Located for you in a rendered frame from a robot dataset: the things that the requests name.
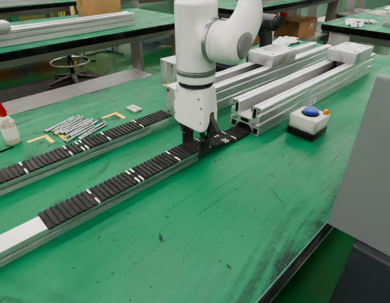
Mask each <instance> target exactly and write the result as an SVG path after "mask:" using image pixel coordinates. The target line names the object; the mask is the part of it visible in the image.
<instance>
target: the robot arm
mask: <svg viewBox="0 0 390 303"><path fill-rule="evenodd" d="M234 1H236V2H237V6H236V7H235V10H234V12H233V14H232V15H231V17H230V18H229V19H228V20H219V18H218V1H217V0H175V1H174V13H175V47H176V79H177V83H176V88H175V111H174V115H175V119H176V120H177V121H178V122H179V124H180V126H181V131H183V133H182V143H184V142H187V141H189V142H190V141H191V140H193V130H196V131H198V132H199V133H200V139H201V140H200V141H199V155H204V154H205V153H207V152H209V149H210V139H211V138H212V137H214V136H216V135H218V134H220V133H221V130H220V128H219V126H218V124H217V98H216V93H215V85H213V82H214V81H215V72H216V63H220V64H226V65H236V64H238V63H240V62H242V60H243V59H244V58H245V57H246V55H247V54H248V52H249V50H250V48H251V47H252V44H253V42H254V41H255V38H256V36H257V34H258V31H259V29H260V27H261V23H262V17H263V8H262V1H261V0H234ZM211 130H212V131H211ZM204 131H206V132H207V134H206V135H205V133H204Z"/></svg>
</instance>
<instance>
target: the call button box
mask: <svg viewBox="0 0 390 303"><path fill-rule="evenodd" d="M305 107H307V106H303V107H301V108H299V109H298V110H296V111H294V112H292V113H290V116H289V121H288V127H287V131H286V132H288V133H290V134H292V135H295V136H297V137H300V138H303V139H305V140H307V141H310V142H313V141H315V140H316V139H317V138H319V137H320V136H321V135H323V134H324V133H326V129H327V125H328V122H329V118H330V114H329V115H325V114H323V111H319V112H318V114H317V115H308V114H305V113H304V112H303V108H305Z"/></svg>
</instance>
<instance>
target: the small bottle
mask: <svg viewBox="0 0 390 303"><path fill-rule="evenodd" d="M0 130H1V133H2V136H3V137H4V140H5V143H6V145H17V144H19V143H20V142H21V138H20V135H19V132H18V129H17V126H16V123H15V122H14V120H13V119H12V118H11V117H10V116H8V115H7V112H6V110H5V108H4V107H3V105H2V104H1V102H0Z"/></svg>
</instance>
